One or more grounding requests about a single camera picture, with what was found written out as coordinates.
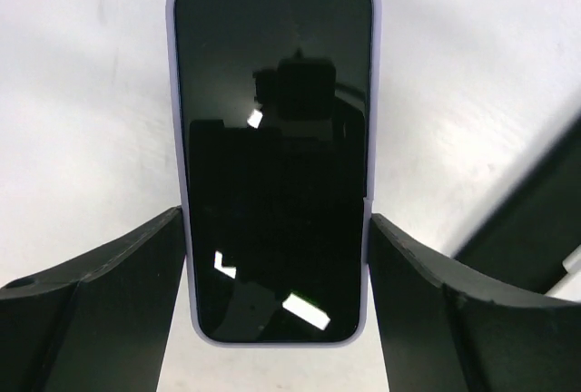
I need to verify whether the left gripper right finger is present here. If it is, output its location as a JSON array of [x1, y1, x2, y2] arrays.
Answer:
[[369, 214, 580, 391]]

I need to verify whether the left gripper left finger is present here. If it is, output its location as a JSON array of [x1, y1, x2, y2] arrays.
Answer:
[[1, 207, 184, 391]]

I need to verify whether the phone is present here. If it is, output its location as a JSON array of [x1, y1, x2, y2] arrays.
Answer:
[[166, 0, 380, 347]]

